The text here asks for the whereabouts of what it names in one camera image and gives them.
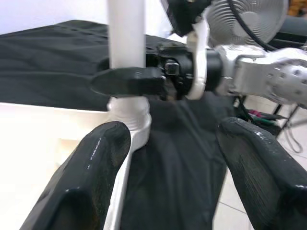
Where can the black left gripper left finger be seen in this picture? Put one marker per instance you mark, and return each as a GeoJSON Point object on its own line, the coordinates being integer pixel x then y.
{"type": "Point", "coordinates": [79, 172]}

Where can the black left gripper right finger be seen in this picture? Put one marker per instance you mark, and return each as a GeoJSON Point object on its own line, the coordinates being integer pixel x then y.
{"type": "Point", "coordinates": [263, 179]}

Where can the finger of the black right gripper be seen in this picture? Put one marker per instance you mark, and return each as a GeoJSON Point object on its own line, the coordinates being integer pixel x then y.
{"type": "Point", "coordinates": [104, 65]}

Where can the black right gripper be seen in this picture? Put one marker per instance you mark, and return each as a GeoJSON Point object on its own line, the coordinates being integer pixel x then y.
{"type": "Point", "coordinates": [182, 62]}

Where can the white tapered plastic table leg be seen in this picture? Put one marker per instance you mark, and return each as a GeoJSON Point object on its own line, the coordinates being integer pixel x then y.
{"type": "Point", "coordinates": [127, 36]}

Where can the white plastic table top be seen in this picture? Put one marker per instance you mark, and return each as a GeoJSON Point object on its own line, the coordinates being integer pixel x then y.
{"type": "Point", "coordinates": [36, 143]}

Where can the black table cloth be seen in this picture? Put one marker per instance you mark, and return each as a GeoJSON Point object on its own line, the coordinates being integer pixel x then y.
{"type": "Point", "coordinates": [180, 155]}

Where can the white fan with grey grille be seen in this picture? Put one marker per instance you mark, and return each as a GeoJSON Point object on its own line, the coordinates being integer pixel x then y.
{"type": "Point", "coordinates": [263, 19]}

